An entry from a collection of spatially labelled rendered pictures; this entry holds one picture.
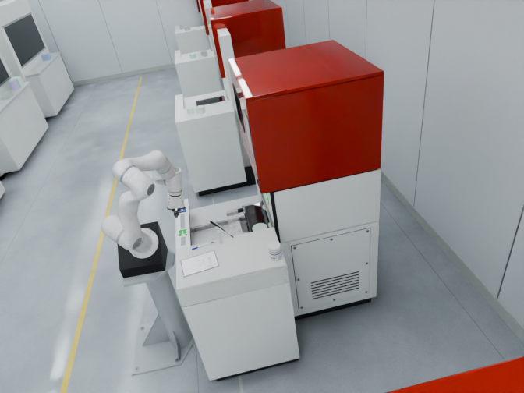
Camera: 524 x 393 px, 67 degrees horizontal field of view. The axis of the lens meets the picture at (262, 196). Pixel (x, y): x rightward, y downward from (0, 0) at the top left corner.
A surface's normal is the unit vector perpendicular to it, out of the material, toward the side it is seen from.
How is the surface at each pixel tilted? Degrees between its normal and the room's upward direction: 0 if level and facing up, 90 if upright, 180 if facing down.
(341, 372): 0
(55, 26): 90
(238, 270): 0
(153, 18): 90
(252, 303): 90
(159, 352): 0
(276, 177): 90
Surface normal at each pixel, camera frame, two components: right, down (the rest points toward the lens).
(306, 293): 0.18, 0.53
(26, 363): -0.14, -0.82
